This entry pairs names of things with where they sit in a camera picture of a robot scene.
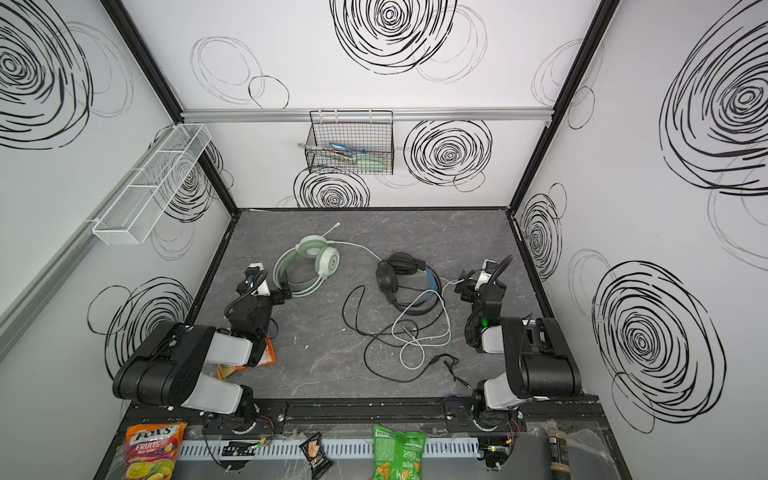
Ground mint green headphones with cable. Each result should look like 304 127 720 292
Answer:
272 223 452 371

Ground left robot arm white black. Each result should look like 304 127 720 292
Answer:
112 263 292 429

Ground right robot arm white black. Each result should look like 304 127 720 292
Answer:
455 270 582 429

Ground orange snack bag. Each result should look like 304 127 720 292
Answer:
215 338 278 380

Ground small dark snack packet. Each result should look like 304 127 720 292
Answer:
299 432 334 480

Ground Fox's fruits candy bag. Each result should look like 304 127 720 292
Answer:
124 422 187 480

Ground green blue items in basket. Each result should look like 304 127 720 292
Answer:
297 142 388 173

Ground green chips bag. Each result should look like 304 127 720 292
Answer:
373 425 428 480

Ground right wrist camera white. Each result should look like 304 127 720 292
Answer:
474 259 499 291

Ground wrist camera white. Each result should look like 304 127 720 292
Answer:
474 259 499 291
245 262 270 296

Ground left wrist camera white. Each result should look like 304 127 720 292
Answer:
245 262 270 296

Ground black headphones with cable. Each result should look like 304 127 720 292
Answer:
341 252 469 388

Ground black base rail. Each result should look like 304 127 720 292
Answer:
117 395 610 436

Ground white mesh wall shelf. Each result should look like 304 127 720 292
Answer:
92 124 212 245

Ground white slotted cable duct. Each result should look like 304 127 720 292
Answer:
177 438 480 462

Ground black wire wall basket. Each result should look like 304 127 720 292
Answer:
304 120 395 175

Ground aluminium wall rail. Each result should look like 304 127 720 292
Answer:
181 106 554 123

